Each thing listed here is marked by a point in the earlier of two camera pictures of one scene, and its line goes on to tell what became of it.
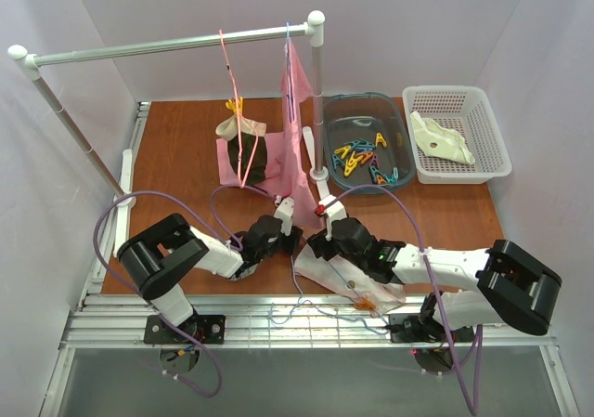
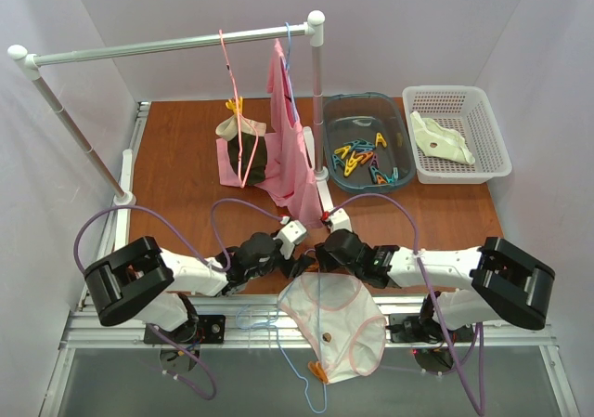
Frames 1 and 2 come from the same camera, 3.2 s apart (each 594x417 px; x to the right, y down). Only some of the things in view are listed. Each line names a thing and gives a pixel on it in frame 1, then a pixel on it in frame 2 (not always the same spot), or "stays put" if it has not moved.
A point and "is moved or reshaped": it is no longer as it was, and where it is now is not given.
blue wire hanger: (354, 293) to (319, 343)
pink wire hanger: (239, 118) stays put
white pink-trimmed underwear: (360, 288) is moved or reshaped
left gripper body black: (291, 239) to (288, 265)
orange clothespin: (365, 304) to (318, 371)
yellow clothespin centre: (351, 163) stays put
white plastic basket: (454, 137) stays put
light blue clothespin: (361, 145) stays put
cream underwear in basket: (437, 141) stays put
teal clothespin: (335, 159) stays put
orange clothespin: (368, 156) stays put
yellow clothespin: (344, 149) stays put
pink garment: (283, 148) is moved or reshaped
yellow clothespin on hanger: (231, 105) stays put
